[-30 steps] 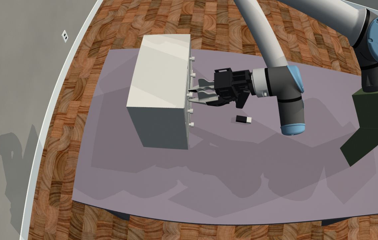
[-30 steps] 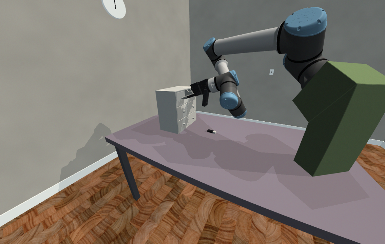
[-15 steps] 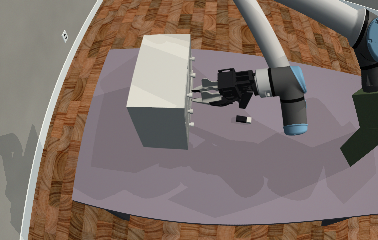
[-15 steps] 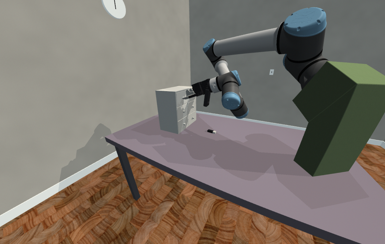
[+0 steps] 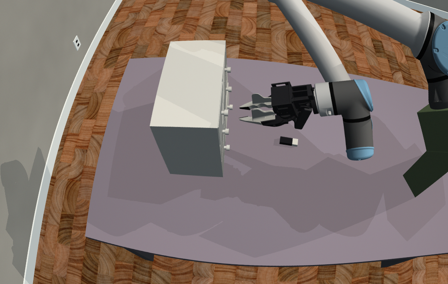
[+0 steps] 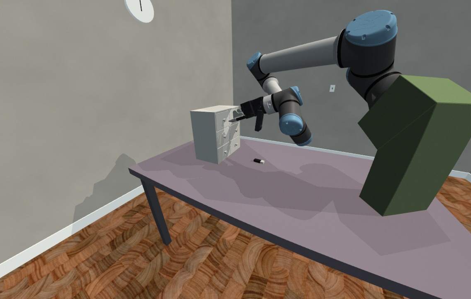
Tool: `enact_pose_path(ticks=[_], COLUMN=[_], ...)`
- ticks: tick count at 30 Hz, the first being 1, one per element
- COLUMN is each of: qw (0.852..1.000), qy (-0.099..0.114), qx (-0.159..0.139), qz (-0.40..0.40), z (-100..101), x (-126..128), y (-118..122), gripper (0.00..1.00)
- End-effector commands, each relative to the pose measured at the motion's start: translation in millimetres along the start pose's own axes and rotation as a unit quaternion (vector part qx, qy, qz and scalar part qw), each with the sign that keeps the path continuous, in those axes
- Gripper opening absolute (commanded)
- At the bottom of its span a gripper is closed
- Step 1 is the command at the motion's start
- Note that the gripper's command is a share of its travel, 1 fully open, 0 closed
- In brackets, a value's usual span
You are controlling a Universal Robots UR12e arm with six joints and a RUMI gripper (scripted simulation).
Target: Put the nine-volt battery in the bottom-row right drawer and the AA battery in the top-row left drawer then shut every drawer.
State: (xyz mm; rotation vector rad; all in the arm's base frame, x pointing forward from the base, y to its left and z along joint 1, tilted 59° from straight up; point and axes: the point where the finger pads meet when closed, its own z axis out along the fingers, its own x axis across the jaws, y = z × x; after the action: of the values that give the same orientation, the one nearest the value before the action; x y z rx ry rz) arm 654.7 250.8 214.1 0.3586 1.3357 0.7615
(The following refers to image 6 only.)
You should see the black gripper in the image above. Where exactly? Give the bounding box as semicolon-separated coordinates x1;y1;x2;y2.
229;96;266;122

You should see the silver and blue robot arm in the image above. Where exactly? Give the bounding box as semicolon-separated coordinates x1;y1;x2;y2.
247;10;403;146

